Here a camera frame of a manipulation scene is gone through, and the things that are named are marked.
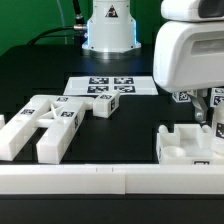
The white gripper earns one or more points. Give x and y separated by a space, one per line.
190 56

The white chair back frame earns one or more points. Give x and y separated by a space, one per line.
61 116

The white chair seat part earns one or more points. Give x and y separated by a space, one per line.
188 144

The white part left edge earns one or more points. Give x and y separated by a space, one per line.
2 121

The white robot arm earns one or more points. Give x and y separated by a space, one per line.
111 31

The white marker base plate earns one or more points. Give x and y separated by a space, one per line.
126 85

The white front barrier rail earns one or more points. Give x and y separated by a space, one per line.
111 179

